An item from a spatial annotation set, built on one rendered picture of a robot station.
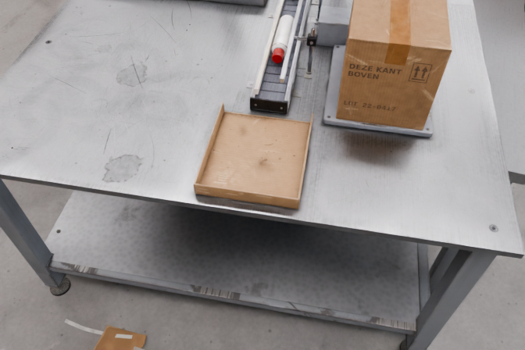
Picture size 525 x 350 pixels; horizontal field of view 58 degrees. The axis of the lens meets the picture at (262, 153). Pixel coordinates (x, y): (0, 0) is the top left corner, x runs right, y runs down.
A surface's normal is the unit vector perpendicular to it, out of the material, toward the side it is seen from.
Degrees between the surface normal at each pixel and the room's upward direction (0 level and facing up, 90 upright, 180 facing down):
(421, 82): 90
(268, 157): 0
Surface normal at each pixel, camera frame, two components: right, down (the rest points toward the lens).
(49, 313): 0.00, -0.66
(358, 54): -0.19, 0.74
